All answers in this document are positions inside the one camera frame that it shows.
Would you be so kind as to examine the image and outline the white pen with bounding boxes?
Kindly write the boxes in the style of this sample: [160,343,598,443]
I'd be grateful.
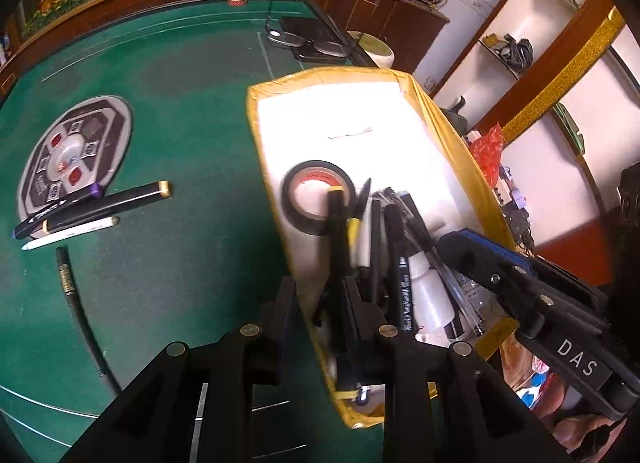
[21,216,121,251]

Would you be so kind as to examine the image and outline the thin black pen gold print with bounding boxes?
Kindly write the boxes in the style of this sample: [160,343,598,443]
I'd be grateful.
[55,245,123,394]

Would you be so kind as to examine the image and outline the white round container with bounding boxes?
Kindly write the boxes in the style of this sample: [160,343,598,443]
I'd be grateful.
[347,30,396,69]

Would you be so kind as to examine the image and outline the yellow taped foam box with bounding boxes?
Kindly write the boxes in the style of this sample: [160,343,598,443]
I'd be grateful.
[246,68,521,429]

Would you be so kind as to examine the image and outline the yellow black pen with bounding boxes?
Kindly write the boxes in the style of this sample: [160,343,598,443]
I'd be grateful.
[346,177,373,274]

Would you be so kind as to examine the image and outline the black tape roll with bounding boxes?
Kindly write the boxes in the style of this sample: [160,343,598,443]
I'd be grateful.
[281,160,357,236]

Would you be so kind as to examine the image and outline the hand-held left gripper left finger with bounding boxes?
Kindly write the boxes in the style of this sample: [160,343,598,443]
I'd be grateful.
[65,275,298,463]

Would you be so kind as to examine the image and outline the round patterned game board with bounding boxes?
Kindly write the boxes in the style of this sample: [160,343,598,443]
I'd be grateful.
[16,96,135,224]

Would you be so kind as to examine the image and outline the tangle of cables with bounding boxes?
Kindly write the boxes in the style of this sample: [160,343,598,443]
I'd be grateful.
[495,168,536,249]

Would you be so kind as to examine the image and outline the red plastic bag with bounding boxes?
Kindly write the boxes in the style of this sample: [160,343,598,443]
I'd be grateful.
[467,124,505,179]

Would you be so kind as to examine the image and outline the purple black pen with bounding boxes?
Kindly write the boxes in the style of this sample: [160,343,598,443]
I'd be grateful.
[14,183,103,240]

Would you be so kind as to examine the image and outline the white bottle red label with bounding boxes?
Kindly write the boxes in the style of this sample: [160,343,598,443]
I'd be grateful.
[414,249,457,340]

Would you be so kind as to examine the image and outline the eyeglasses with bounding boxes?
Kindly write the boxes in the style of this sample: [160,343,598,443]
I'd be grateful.
[264,13,361,60]

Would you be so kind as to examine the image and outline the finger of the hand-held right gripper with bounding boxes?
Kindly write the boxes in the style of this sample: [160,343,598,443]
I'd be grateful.
[462,228,603,300]
[439,233,561,339]

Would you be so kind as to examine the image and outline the black strap bundle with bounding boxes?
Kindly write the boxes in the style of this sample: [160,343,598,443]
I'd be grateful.
[502,34,536,66]

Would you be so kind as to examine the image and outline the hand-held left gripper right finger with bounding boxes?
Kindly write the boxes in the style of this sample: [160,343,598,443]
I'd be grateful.
[344,277,571,463]

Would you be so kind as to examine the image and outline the person's right hand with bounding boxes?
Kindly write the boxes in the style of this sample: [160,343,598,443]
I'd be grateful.
[552,413,618,459]

